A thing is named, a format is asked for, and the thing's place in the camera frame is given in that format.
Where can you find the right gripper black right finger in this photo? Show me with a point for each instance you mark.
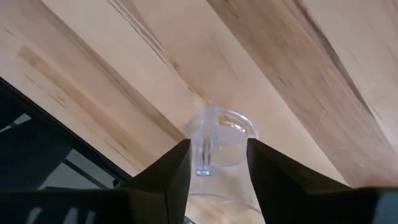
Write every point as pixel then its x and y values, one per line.
pixel 311 202

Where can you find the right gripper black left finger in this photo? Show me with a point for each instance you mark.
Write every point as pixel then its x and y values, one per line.
pixel 93 207

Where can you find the clear glass mug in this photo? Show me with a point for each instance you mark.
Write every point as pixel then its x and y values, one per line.
pixel 228 146

